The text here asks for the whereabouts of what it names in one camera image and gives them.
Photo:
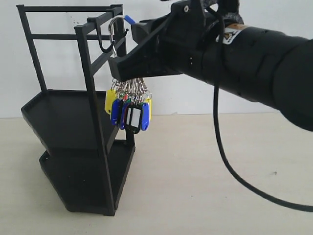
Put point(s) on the yellow plastic key tag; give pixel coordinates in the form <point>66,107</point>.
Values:
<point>110,98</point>

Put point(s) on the blue carabiner with key tags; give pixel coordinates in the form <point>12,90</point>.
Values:
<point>115,37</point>

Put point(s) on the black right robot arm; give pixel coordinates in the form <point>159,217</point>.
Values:
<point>257,64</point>

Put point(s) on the black two-tier corner rack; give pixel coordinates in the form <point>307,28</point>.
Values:
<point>84,161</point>

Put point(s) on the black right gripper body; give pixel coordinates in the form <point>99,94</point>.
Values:
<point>178,42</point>

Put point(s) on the small blue object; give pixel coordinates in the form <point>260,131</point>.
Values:
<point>145,116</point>

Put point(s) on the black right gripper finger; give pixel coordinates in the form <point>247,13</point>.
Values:
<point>152,31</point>
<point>143,61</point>

